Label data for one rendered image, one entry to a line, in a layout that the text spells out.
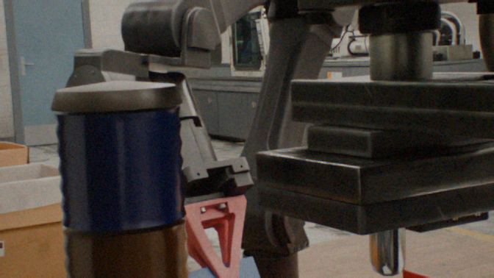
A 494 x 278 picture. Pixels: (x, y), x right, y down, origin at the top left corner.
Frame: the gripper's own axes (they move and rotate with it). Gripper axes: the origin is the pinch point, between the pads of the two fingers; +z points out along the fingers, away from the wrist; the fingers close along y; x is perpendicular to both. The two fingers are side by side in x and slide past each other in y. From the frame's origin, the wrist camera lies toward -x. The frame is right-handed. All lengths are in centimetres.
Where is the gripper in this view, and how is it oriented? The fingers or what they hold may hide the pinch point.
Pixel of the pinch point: (226, 277)
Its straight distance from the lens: 77.4
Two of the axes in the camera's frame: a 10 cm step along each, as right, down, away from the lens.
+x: 8.3, -1.3, 5.5
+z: 3.4, 8.9, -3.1
